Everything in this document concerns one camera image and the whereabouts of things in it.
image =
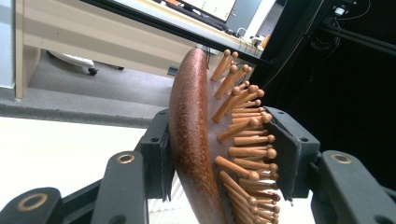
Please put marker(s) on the office chair base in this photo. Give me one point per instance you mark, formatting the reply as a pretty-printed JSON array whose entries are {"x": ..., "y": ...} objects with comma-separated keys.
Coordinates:
[{"x": 74, "y": 60}]

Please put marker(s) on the brown wooden hairbrush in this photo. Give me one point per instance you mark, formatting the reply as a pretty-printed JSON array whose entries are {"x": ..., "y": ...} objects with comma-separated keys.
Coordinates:
[{"x": 190, "y": 124}]

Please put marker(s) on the light wooden desk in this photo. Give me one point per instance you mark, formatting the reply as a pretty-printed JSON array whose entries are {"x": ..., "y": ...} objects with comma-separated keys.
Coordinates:
[{"x": 93, "y": 34}]

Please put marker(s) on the white cabinet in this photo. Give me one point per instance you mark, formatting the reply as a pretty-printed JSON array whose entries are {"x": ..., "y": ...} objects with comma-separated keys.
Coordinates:
[{"x": 6, "y": 43}]

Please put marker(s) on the black side frame bar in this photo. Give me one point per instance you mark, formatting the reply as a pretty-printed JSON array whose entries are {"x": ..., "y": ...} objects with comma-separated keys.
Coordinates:
[{"x": 358, "y": 39}]

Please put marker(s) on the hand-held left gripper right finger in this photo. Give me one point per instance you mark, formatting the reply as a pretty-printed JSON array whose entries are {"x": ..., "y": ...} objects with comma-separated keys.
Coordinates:
[{"x": 295, "y": 155}]

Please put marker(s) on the computer monitor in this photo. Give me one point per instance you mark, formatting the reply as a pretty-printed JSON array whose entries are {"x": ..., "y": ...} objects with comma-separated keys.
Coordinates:
[{"x": 214, "y": 7}]

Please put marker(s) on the black horizontal frame bar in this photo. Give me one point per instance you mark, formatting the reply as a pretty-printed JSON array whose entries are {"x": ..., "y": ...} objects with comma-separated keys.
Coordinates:
[{"x": 174, "y": 29}]

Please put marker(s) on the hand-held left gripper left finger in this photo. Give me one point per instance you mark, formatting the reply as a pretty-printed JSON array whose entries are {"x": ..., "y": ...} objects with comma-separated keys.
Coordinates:
[{"x": 155, "y": 155}]

